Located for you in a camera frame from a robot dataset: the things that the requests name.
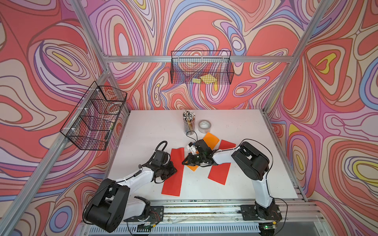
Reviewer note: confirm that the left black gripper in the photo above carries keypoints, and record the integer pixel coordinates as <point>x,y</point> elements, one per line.
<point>173,170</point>

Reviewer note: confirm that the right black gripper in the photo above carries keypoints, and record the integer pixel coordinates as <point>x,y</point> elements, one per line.
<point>189,158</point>

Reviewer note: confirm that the orange paper sheet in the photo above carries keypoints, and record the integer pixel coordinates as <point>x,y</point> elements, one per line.
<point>211,141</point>

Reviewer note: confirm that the red paper sheet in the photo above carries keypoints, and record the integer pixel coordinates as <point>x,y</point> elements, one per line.
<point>219,173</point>
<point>172,186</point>

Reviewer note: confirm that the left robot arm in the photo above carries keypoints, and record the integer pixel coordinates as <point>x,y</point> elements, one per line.
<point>113,202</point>

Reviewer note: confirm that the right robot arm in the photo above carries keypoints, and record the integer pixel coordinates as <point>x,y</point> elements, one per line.
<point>254,164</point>

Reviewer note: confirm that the clear tape roll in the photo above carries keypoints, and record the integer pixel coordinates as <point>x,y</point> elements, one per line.
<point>204,126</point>

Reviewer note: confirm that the pencil cup with pencils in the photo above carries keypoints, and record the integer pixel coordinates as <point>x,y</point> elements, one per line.
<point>189,122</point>

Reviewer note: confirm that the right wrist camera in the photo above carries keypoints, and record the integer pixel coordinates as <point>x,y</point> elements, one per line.
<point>199,147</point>

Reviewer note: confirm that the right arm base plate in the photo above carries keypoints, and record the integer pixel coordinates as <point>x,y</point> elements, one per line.
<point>257,212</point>

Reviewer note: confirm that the left wall wire basket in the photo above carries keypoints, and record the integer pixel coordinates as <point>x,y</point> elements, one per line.
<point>90,126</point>

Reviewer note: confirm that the wall wire basket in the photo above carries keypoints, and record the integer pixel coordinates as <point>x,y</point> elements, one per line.
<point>201,67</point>
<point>90,126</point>

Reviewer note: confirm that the back wall wire basket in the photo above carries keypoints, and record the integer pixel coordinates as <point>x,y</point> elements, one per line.
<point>201,67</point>

